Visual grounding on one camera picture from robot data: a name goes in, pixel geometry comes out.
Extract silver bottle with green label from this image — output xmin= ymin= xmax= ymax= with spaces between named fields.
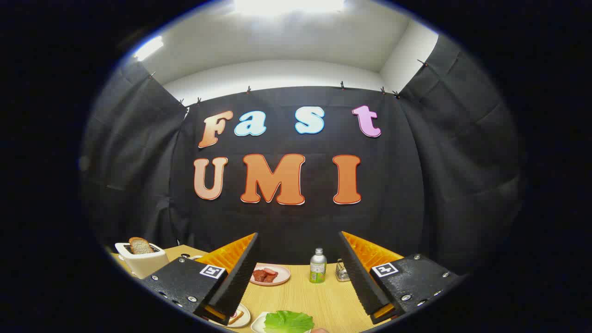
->
xmin=309 ymin=248 xmax=327 ymax=284

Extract round white plate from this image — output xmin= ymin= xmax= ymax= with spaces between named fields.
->
xmin=208 ymin=303 xmax=251 ymax=328

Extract toasted bread slice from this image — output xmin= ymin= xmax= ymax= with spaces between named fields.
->
xmin=129 ymin=237 xmax=155 ymax=255

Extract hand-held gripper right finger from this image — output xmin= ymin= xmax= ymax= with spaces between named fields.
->
xmin=338 ymin=231 xmax=467 ymax=325

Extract black backdrop cloth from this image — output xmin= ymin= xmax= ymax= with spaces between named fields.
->
xmin=81 ymin=35 xmax=525 ymax=278

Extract green lettuce leaf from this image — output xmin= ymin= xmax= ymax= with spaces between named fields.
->
xmin=264 ymin=310 xmax=315 ymax=333

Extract large ceiling light panel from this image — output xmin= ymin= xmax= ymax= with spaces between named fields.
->
xmin=234 ymin=0 xmax=345 ymax=14

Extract pink plate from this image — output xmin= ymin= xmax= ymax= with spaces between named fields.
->
xmin=249 ymin=264 xmax=291 ymax=286

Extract white toaster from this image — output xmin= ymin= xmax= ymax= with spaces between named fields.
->
xmin=115 ymin=240 xmax=171 ymax=279

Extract white squarish dish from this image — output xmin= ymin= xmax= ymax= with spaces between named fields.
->
xmin=251 ymin=311 xmax=315 ymax=333

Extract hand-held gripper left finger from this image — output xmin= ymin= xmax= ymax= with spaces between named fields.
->
xmin=141 ymin=232 xmax=259 ymax=326

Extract small ceiling light panel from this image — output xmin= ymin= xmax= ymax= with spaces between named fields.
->
xmin=134 ymin=36 xmax=165 ymax=62

